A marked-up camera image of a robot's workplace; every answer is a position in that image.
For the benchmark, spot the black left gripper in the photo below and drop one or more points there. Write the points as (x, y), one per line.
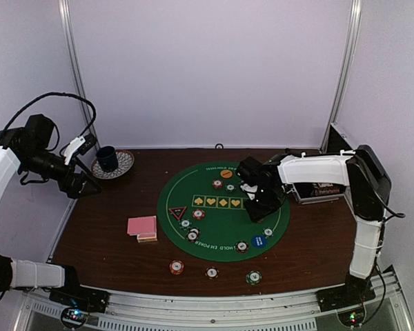
(72, 189)

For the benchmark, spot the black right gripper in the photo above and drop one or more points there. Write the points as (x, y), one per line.
(257, 214)

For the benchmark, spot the blue small blind button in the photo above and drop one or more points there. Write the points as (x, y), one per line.
(259, 241)

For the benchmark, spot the black chip bottom mat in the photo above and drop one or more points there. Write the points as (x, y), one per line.
(241, 246)

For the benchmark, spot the orange big blind button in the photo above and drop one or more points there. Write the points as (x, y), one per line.
(226, 174)

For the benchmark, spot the red backed card deck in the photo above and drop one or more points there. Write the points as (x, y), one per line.
(141, 225)

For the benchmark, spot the green chip stack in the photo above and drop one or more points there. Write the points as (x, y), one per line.
(253, 277)

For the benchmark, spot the black chips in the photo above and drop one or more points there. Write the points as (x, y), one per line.
(193, 235)

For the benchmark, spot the black hundred chip stack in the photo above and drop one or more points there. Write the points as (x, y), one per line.
(212, 273)

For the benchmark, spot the red five chip stack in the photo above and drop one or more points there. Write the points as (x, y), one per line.
(176, 267)

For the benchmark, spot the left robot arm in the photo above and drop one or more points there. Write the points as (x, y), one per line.
(22, 151)

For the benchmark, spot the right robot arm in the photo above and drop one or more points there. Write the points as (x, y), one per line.
(367, 188)

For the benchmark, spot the blue ceramic mug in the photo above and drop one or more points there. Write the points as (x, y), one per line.
(107, 158)

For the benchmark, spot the floral patterned plate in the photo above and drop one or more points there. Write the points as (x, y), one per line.
(125, 159)

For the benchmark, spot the aluminium poker chip case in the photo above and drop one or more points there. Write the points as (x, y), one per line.
(319, 178)

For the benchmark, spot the green round poker mat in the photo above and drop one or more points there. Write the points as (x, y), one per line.
(226, 221)

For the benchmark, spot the gold playing card box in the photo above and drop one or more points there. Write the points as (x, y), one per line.
(147, 237)

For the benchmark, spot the black red triangle button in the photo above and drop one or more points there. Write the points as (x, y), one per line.
(178, 212)

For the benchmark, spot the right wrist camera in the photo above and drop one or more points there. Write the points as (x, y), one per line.
(248, 170)

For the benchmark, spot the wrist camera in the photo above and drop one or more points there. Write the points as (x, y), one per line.
(79, 145)
(248, 170)

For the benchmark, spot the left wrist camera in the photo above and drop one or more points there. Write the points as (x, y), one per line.
(79, 145)

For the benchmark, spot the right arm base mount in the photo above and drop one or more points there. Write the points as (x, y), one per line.
(339, 297)

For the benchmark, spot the aluminium front rail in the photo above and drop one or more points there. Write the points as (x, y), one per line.
(298, 310)

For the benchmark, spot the left aluminium frame post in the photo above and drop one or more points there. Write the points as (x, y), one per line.
(66, 21)

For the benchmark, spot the aluminium frame post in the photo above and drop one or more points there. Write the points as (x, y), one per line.
(352, 35)
(66, 21)

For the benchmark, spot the right aluminium frame post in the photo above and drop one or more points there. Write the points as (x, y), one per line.
(352, 35)

